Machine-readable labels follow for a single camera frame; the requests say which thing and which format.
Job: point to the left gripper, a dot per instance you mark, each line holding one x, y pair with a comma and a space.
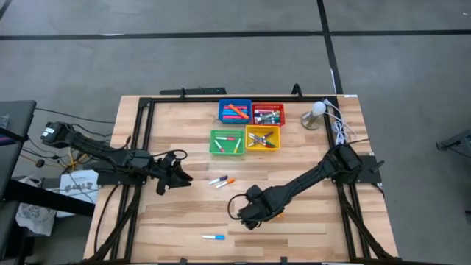
165, 169

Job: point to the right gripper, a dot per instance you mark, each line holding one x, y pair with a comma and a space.
266, 204

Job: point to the pink-cap thin white marker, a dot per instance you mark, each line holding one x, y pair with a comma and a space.
219, 146
225, 138

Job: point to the yellow-cap thin white marker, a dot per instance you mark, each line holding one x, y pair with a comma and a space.
237, 145

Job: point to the red-cap thin white marker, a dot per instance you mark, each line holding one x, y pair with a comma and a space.
259, 141

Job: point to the green-cap thin white marker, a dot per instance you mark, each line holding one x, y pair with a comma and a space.
268, 143

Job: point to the dark-blue-cap thin white marker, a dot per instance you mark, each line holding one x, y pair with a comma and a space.
264, 136

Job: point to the pink highlighter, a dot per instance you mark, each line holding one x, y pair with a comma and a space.
230, 117
232, 107

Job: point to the blue Sharpie highlighter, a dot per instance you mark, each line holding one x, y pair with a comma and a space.
228, 111

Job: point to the orange Sharpie highlighter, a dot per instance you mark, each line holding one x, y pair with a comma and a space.
238, 111

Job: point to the dark green Expo marker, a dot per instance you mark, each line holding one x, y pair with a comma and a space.
262, 120

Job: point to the teal Expo marker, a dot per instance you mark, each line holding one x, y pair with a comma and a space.
263, 115

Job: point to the magenta Expo marker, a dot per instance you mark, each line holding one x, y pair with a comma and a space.
265, 110

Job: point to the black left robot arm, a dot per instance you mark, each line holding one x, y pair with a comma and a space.
95, 151

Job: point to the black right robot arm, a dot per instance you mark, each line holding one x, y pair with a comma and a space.
320, 171

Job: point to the light-blue-cap thin white marker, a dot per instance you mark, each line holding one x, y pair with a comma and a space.
213, 237

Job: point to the purple-cap thin white marker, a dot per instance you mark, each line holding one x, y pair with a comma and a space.
218, 180

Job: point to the green plastic basket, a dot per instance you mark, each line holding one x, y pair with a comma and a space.
228, 149

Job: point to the black power strip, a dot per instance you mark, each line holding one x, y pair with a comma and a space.
191, 91

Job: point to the yellow plastic basket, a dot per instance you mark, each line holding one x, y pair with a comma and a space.
274, 129

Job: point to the blue plastic basket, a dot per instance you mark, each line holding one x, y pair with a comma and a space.
222, 101

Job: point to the red plastic basket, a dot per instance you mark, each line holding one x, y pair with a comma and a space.
281, 106

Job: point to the white bulb lamp wooden base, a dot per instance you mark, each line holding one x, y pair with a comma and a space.
318, 107

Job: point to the black clamp hook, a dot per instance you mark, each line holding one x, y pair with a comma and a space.
296, 90

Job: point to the white plastic bag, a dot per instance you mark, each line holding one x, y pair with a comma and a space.
35, 219

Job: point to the black floor stand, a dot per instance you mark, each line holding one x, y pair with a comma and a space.
460, 141

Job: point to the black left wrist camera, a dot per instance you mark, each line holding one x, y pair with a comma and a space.
169, 159

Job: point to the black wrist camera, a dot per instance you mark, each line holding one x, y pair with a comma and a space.
169, 159
254, 192

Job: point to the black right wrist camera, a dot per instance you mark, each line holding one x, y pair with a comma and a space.
254, 192

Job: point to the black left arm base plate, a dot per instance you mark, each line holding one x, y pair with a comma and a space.
106, 178

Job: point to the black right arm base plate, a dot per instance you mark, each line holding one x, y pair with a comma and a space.
369, 173

